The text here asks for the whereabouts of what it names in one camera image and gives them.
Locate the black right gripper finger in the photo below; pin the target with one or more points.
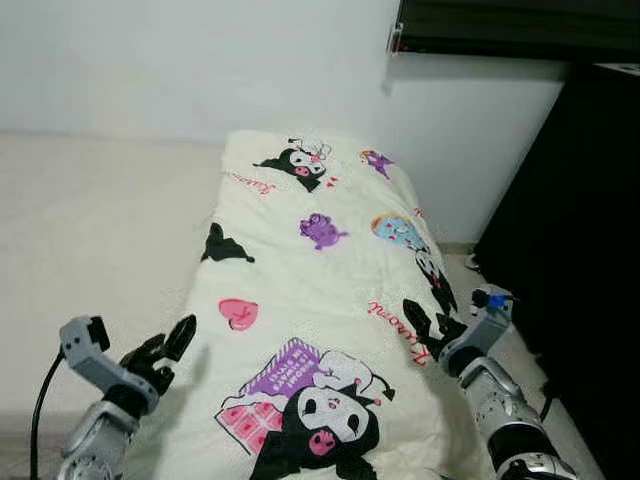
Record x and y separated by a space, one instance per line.
447 325
420 322

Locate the cream cartoon print duvet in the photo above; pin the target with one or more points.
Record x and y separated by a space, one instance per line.
320 290

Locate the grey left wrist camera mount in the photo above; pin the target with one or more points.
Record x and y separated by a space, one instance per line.
95 360

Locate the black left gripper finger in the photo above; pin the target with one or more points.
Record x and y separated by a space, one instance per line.
180 338
145 350

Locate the mattress with cream sheet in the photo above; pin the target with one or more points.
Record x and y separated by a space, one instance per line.
90 260

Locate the black cabinet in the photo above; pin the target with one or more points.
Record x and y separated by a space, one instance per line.
580 230

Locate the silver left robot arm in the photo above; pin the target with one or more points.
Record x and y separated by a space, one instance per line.
95 440

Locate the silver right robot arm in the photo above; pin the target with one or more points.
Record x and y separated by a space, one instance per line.
505 420

